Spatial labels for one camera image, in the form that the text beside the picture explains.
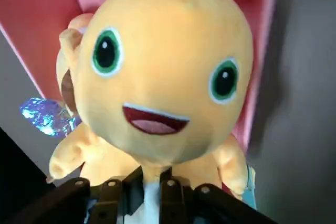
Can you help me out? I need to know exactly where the yellow green-eyed dragon doll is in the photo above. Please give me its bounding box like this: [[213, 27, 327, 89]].
[[46, 0, 255, 224]]

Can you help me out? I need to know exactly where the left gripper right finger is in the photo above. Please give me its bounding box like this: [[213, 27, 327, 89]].
[[159, 168, 280, 224]]

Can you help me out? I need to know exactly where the pink plastic box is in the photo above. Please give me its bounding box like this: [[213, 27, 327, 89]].
[[0, 0, 280, 156]]

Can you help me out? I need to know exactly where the yellow doll with brown patches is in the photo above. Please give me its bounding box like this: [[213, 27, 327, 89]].
[[55, 13, 95, 120]]

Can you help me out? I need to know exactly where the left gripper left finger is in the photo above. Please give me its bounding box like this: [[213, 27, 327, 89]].
[[7, 166, 145, 224]]

